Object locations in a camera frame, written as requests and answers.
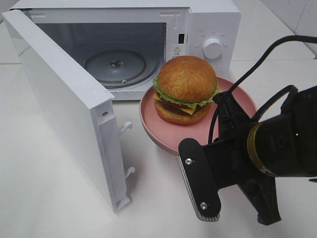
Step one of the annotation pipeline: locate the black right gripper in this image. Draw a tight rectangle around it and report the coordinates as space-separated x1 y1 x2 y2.
212 91 281 225

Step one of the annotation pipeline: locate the burger with lettuce and cheese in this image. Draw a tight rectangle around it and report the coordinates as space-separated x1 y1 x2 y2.
153 56 219 125

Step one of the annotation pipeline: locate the white microwave door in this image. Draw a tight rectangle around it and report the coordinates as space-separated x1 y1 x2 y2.
3 10 135 212

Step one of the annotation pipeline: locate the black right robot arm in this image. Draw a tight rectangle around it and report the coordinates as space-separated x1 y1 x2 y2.
209 85 317 225

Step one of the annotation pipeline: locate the upper white microwave knob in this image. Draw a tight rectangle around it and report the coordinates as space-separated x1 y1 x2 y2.
202 36 223 59

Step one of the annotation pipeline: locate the white microwave oven body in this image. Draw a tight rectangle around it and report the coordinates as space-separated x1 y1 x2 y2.
8 0 241 100

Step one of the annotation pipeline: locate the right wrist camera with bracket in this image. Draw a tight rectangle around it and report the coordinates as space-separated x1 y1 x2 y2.
178 138 221 222

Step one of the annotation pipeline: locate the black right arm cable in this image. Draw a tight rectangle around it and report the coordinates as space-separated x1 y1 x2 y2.
208 35 317 144

